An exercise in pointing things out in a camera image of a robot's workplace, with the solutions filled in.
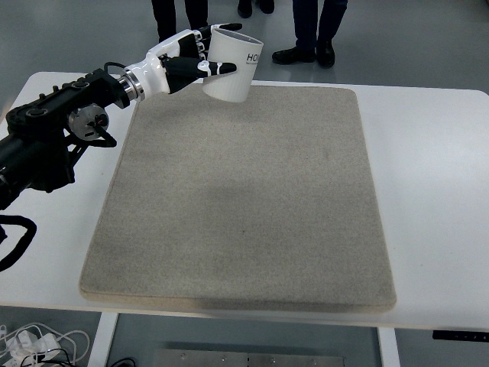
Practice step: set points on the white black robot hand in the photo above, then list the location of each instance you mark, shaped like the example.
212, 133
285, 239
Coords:
156, 72

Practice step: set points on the white ribbed cup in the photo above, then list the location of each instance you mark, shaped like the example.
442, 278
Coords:
233, 86

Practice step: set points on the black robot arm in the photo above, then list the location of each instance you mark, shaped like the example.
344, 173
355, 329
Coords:
34, 153

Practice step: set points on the person in dark trousers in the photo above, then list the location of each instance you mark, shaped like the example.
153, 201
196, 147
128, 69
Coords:
164, 15

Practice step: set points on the person with black shoes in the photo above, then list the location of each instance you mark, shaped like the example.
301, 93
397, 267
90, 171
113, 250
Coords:
244, 7
305, 23

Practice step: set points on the beige felt mat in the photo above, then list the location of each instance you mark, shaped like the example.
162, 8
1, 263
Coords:
244, 237

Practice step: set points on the white table leg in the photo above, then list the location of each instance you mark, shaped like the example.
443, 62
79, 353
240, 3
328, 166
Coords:
102, 340
389, 348

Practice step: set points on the white power strip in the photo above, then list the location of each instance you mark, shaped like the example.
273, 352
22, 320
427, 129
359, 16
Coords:
30, 342

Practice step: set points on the grey metal plate with screws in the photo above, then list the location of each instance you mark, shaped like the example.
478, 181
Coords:
248, 359

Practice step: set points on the black table control panel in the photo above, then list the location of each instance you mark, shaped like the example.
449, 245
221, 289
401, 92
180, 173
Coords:
458, 335

